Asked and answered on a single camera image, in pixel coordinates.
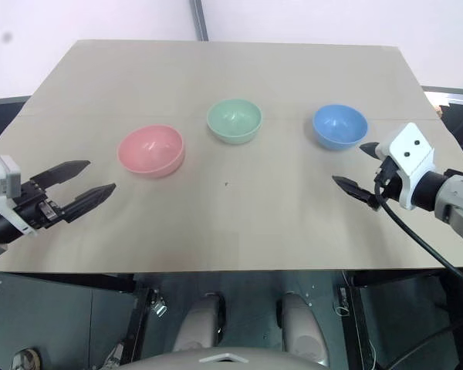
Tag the grey vertical pole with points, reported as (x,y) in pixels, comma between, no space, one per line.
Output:
(199,19)

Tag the pink bowl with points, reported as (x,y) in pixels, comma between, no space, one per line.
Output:
(150,150)

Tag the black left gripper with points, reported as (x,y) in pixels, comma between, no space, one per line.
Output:
(32,206)

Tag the silver right robot leg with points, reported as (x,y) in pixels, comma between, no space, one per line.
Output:
(305,331)

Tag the silver left robot leg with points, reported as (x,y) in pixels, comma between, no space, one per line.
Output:
(200,327)

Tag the small metal clip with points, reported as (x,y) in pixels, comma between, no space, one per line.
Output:
(159,307)

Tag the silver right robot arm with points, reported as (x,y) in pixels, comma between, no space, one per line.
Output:
(451,196)

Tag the round tan object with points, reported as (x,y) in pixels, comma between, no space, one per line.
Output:
(26,359)

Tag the silver robot leg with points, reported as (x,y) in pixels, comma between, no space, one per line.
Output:
(305,331)
(200,327)

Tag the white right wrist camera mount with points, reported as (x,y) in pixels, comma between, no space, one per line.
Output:
(409,148)

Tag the green bowl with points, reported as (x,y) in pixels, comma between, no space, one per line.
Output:
(234,119)

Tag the grey robot torso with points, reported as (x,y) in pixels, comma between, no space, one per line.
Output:
(224,361)

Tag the black background equipment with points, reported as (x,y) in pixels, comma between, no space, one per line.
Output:
(461,115)

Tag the blue bowl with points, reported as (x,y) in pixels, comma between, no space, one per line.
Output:
(339,125)

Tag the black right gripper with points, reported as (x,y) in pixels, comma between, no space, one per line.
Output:
(389,177)

